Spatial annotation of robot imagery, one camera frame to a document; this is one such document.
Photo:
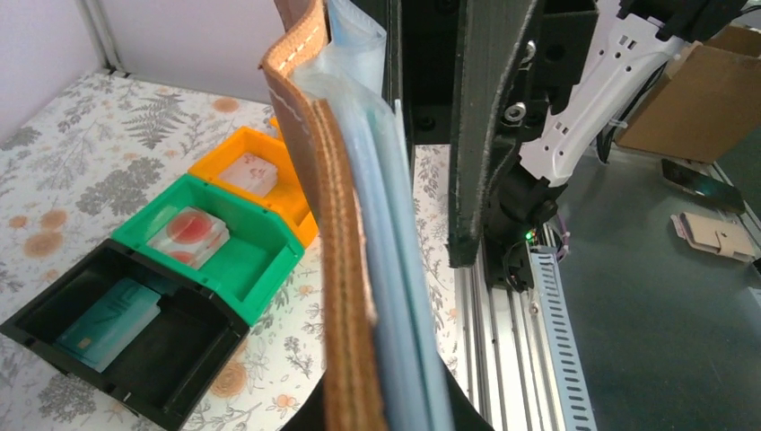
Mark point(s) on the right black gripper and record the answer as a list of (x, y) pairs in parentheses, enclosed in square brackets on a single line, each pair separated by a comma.
[(446, 64)]

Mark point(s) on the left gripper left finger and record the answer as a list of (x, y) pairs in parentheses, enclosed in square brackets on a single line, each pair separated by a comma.
[(311, 414)]

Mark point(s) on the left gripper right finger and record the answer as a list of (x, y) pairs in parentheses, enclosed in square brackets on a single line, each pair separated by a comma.
[(465, 416)]

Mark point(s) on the brown leather card holder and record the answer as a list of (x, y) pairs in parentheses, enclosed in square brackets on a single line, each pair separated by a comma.
[(325, 78)]

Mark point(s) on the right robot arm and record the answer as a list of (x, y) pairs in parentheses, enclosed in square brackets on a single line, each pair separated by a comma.
[(518, 90)]

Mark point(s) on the beige card holder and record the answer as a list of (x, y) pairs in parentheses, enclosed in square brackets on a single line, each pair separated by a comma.
[(714, 236)]

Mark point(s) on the black storage bin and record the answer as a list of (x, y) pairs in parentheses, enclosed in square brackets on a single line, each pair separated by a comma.
[(164, 372)]

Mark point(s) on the green storage bin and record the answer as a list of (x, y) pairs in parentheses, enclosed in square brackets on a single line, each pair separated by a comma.
[(248, 269)]

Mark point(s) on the red white item in bin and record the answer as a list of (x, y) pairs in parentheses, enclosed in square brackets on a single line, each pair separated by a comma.
[(191, 237)]

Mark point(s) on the orange storage bin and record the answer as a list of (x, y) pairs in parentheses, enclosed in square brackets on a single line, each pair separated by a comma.
[(286, 199)]

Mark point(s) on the teal item in black bin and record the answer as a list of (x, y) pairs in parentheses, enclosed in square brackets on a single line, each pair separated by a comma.
[(111, 324)]

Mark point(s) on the cardboard box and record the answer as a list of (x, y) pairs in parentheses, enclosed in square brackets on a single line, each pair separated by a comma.
[(705, 103)]

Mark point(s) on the black smartphone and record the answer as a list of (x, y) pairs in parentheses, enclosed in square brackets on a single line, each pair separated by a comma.
[(712, 192)]

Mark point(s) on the floral table mat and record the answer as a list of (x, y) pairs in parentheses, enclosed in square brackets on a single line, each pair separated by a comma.
[(94, 156)]

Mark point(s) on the aluminium rail frame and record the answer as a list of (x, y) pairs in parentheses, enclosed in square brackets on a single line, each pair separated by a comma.
[(522, 365)]

